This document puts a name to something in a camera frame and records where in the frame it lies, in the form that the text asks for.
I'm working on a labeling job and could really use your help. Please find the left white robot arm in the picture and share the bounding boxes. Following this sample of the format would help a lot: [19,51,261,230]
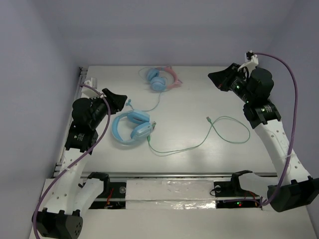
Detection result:
[32,87,128,239]

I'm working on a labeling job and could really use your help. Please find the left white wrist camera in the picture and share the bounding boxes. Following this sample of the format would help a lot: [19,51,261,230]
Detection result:
[81,77,101,98]

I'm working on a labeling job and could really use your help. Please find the green headphone cable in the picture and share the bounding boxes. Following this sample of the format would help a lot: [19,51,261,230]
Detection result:
[147,115,251,157]

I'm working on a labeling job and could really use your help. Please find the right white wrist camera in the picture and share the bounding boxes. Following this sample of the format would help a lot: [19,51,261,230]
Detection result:
[238,51,259,73]

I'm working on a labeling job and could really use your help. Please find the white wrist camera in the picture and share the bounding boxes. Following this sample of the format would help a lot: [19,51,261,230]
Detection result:
[238,51,259,73]
[81,77,101,98]

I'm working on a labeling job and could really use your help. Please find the pink blue cat-ear headphones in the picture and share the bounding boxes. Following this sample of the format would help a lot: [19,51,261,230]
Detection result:
[138,65,184,113]

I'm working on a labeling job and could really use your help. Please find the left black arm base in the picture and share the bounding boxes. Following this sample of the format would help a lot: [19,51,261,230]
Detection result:
[89,177,127,209]

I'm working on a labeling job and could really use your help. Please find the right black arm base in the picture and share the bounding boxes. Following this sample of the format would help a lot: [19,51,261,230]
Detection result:
[209,170,262,209]

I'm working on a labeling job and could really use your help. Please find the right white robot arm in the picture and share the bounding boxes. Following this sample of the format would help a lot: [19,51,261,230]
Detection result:
[208,63,319,212]

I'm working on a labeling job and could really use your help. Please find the light blue headphones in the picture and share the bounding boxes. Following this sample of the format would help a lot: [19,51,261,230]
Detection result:
[111,110,157,146]

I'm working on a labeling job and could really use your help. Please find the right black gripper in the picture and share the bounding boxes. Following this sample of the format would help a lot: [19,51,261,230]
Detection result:
[208,63,254,104]

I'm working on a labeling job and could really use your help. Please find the white taped foam panel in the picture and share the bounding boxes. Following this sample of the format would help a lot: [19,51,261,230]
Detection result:
[125,179,216,210]

